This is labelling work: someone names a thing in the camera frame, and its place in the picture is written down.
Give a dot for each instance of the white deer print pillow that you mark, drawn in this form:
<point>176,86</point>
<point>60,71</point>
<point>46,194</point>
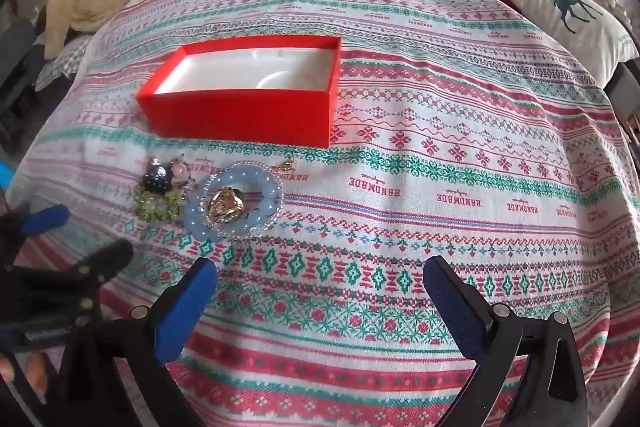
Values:
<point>575,17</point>

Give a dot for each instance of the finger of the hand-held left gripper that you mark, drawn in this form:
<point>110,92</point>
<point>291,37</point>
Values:
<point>95,263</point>
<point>45,219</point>

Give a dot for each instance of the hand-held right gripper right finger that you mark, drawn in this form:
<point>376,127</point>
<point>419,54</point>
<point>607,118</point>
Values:
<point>450,302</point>

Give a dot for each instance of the grey checkered sheet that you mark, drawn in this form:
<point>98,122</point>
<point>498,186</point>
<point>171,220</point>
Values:
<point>60,64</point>

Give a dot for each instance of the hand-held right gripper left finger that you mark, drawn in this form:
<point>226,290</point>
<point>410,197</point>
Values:
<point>185,307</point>

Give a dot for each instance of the person's left hand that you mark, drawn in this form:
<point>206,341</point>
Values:
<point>35,372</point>

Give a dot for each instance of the red green patterned blanket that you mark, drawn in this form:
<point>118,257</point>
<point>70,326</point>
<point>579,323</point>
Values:
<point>400,207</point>

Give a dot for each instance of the red cardboard box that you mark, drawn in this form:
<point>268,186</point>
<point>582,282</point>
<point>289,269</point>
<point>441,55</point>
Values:
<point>240,119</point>

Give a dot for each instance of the black chair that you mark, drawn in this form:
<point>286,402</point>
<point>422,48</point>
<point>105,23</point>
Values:
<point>15,57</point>

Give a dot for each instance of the blue box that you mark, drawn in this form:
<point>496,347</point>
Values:
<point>4,174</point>

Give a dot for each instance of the chunky gold earring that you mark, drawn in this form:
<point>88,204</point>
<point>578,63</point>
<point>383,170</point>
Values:
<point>289,166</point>

